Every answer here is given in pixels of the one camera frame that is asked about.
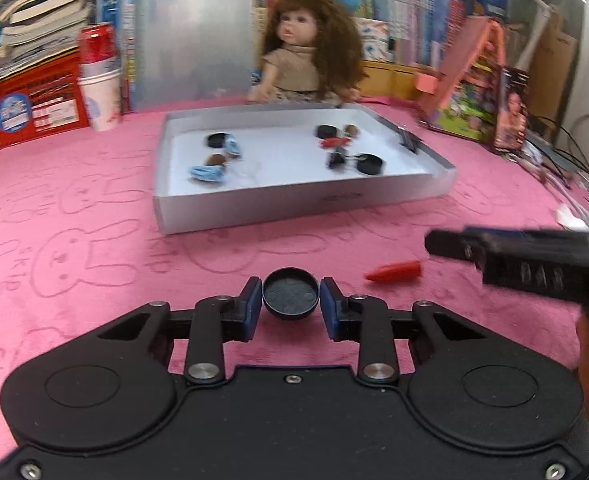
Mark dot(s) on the pile of books and papers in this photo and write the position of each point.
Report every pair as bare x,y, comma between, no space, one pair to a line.
39,20

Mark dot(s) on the crumpled white tissue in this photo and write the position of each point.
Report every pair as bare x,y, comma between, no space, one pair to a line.
572,215

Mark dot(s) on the red soda can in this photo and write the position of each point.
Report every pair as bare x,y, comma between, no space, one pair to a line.
97,42

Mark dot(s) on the wooden drawer unit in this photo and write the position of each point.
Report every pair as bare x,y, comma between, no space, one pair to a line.
399,77

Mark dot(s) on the row of shelved books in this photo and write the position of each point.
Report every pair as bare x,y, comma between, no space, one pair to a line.
419,15

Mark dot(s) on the white printed paper cup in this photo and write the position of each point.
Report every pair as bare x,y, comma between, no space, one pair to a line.
102,107

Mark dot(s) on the pink rabbit-print blanket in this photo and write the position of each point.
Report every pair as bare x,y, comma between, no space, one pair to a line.
99,270

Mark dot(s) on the brown walnut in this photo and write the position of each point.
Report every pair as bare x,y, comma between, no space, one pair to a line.
217,160
352,132

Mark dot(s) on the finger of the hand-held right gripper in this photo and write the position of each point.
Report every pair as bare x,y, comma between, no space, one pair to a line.
452,246

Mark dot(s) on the clear plastic wrapper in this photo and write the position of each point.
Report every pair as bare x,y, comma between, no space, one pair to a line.
247,176

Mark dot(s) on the red pointed cap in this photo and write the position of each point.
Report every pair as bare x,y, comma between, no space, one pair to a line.
333,142

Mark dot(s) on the black round lid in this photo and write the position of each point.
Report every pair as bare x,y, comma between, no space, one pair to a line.
218,139
327,131
369,164
291,299

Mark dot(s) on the grey translucent plastic folder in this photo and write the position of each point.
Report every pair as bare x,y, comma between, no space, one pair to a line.
194,35

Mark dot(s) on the glossy printed booklet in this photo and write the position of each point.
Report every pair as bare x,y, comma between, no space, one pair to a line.
512,110

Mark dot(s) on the shallow grey cardboard box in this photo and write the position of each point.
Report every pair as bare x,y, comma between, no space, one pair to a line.
274,205

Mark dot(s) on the brown cardboard sheet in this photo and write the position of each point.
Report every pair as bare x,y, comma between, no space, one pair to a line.
554,60

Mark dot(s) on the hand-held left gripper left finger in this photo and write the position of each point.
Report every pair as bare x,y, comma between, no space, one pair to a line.
254,310

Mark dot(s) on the white nested paper cup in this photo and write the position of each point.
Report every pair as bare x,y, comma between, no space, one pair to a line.
99,70

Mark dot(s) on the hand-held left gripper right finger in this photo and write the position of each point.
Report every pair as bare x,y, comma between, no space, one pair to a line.
328,310

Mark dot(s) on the black binder clip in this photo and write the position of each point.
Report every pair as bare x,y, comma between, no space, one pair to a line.
409,141
338,158

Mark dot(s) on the pink toy house box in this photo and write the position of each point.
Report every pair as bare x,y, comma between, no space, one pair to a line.
467,95

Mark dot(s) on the brown-haired doll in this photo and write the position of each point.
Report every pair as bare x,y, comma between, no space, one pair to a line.
299,65

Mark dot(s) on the red plastic basket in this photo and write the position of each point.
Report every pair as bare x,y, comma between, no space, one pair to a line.
49,105

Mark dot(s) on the upright blue books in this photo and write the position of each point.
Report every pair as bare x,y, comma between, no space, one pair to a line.
119,25

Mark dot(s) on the blue hair clip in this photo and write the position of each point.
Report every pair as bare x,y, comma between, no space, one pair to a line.
232,146
205,173

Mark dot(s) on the red toy chili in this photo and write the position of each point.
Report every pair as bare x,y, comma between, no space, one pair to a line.
394,271

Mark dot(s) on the white pencil-print box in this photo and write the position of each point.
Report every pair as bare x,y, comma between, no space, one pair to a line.
374,40

